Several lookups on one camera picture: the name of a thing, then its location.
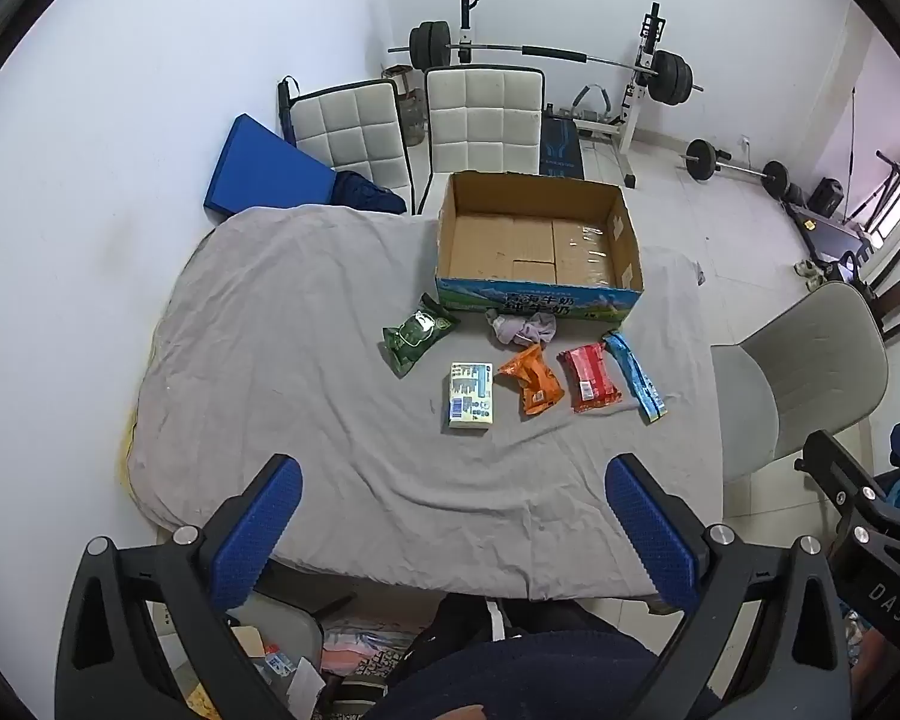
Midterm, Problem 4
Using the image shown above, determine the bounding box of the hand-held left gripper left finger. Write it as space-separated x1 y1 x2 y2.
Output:
55 454 305 720

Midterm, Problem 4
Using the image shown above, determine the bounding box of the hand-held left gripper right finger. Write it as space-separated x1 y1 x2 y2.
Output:
604 454 852 720

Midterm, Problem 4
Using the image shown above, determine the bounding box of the blue snack packet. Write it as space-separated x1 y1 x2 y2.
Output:
604 331 670 425

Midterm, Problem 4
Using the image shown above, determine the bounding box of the red snack packet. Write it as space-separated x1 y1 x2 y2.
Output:
556 343 623 413

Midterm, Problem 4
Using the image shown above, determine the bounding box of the orange snack packet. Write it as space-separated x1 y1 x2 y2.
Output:
496 343 566 419

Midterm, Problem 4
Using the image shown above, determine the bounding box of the white tissue pack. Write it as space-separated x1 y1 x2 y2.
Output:
444 360 496 434

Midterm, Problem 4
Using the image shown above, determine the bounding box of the lilac cloth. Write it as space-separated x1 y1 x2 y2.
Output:
486 307 560 347

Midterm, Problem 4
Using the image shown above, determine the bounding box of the green snack packet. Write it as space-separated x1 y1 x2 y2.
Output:
379 294 460 378

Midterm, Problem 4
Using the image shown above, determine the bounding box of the cardboard box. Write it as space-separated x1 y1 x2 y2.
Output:
433 171 644 325

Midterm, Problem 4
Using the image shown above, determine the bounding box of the grey shell chair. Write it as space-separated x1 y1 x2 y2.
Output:
711 281 890 481

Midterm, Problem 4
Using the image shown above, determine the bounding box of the grey bed sheet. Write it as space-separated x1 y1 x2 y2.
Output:
124 204 725 601

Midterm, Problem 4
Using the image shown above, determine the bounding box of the person's dark clothing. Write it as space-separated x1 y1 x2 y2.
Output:
360 592 721 720

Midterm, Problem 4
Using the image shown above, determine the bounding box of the black treadmill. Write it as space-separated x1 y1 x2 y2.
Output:
784 199 871 265

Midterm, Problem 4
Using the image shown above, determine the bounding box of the black exercise machine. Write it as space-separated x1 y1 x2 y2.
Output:
847 146 900 241

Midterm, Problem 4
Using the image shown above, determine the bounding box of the black speaker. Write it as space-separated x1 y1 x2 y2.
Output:
808 178 845 218

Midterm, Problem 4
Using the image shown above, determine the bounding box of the short barbell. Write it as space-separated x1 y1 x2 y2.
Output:
682 139 788 200

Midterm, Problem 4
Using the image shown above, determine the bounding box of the dark blue cloth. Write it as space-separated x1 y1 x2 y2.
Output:
332 171 408 215

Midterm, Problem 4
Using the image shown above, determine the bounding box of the blue foam mat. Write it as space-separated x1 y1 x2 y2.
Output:
203 114 338 222

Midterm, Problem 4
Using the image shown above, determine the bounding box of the black and blue weight bench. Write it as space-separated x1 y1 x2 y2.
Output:
540 111 587 181

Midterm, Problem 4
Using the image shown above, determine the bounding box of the white quilted chair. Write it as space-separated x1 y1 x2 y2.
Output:
289 77 413 215
420 66 547 196

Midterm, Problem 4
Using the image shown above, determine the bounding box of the white barbell rack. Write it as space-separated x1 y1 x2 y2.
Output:
450 0 672 188

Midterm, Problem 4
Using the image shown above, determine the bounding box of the black rod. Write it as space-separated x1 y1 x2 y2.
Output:
276 76 301 145

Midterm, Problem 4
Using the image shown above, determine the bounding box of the grey exercise device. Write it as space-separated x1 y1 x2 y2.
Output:
570 84 616 125

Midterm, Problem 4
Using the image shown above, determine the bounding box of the long barbell with black plates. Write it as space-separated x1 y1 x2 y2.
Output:
388 21 706 107

